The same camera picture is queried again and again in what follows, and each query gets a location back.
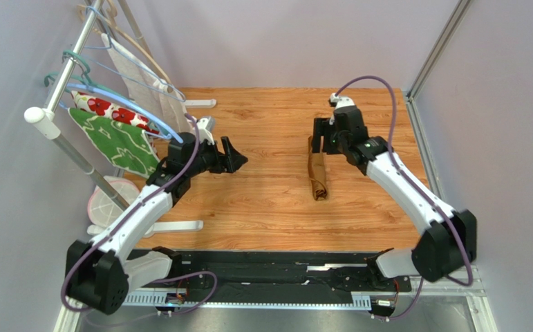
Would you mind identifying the green white patterned towel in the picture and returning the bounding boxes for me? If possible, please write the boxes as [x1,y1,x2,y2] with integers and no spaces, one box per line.
[68,108,160,178]

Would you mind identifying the pink white mesh basket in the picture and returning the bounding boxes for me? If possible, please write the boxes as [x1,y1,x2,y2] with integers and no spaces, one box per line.
[87,176,140,228]

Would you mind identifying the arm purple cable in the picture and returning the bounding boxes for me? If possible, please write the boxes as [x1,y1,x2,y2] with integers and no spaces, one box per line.
[335,75,475,321]
[60,112,218,316]

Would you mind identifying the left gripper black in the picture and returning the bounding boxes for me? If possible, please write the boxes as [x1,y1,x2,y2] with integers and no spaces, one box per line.
[185,137,247,178]

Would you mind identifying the thin blue wire hanger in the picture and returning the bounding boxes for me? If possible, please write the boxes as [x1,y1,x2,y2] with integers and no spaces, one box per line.
[79,6,186,104]

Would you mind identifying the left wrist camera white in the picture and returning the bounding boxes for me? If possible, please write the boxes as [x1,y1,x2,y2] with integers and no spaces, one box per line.
[187,114,216,145]

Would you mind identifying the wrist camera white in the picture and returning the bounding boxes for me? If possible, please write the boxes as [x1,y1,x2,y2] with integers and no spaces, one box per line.
[187,114,216,145]
[328,93,355,109]

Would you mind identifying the aluminium corner frame post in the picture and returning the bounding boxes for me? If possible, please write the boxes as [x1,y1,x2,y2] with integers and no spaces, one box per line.
[406,0,474,100]

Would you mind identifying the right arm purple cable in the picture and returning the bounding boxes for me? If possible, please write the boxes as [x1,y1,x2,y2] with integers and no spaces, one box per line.
[335,75,475,321]

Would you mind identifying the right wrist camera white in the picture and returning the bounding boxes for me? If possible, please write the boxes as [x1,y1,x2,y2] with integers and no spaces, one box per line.
[328,93,355,109]

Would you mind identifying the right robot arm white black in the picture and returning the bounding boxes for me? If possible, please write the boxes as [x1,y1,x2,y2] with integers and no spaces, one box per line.
[311,105,477,282]

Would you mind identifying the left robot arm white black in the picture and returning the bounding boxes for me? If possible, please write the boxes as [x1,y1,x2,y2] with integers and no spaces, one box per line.
[60,133,248,315]

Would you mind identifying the brown satin napkin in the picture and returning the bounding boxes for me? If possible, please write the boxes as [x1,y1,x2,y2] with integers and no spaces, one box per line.
[307,136,328,201]

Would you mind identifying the teal plastic hanger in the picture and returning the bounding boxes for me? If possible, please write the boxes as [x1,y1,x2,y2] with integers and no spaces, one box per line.
[44,50,122,100]

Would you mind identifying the light blue plastic hanger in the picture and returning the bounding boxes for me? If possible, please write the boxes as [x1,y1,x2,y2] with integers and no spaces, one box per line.
[66,83,183,142]

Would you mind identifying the white metal clothes rack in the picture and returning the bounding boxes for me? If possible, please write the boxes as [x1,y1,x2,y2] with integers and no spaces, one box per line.
[24,1,216,211]

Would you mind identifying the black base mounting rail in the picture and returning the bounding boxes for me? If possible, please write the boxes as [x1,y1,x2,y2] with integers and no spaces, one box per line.
[123,248,460,309]

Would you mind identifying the beige grey hanging cloth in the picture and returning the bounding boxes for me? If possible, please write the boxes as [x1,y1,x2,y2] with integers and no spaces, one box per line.
[101,33,194,132]

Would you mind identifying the red floral white cloth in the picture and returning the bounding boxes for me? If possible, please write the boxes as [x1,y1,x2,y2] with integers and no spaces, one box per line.
[71,91,160,134]

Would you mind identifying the wooden hanger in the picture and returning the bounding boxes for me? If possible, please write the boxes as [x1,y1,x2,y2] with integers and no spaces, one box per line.
[95,1,171,84]

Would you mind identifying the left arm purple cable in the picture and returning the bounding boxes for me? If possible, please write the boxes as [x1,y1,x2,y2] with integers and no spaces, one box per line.
[60,112,218,316]

